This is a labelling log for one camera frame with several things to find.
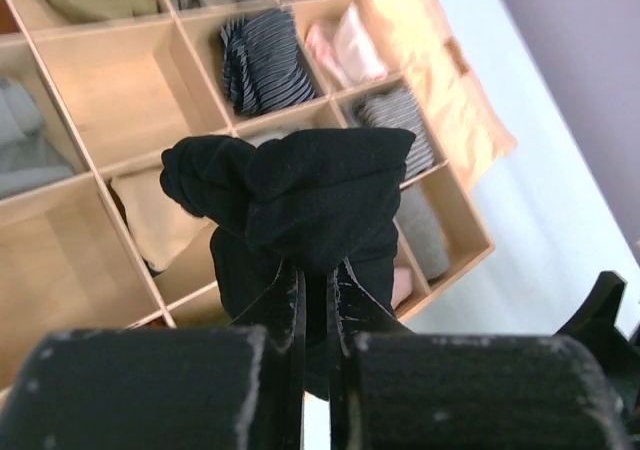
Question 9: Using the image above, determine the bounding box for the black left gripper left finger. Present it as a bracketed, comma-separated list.
[1, 263, 306, 449]

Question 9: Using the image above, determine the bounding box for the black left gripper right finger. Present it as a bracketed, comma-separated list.
[327, 263, 630, 449]

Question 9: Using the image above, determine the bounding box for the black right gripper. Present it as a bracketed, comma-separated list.
[556, 271, 639, 420]

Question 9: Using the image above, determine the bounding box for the black garment pile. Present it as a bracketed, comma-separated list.
[159, 128, 415, 400]

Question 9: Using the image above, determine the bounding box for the grey rolled underwear bottom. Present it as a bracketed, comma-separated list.
[396, 183, 450, 281]

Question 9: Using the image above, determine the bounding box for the peach rolled underwear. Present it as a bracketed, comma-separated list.
[110, 167, 210, 273]

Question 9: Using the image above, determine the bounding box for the peach underwear flat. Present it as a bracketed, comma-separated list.
[360, 0, 517, 190]

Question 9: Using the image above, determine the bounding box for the grey striped rolled underwear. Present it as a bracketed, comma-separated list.
[351, 86, 436, 180]

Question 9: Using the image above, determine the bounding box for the grey rolled underwear left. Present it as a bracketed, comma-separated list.
[1, 76, 74, 199]

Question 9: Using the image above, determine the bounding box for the navy striped rolled underwear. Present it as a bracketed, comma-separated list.
[219, 8, 317, 117]

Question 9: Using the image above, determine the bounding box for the pink white rolled underwear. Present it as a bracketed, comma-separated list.
[305, 3, 389, 89]

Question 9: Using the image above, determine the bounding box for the wooden grid organizer tray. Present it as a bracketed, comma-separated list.
[0, 0, 496, 391]

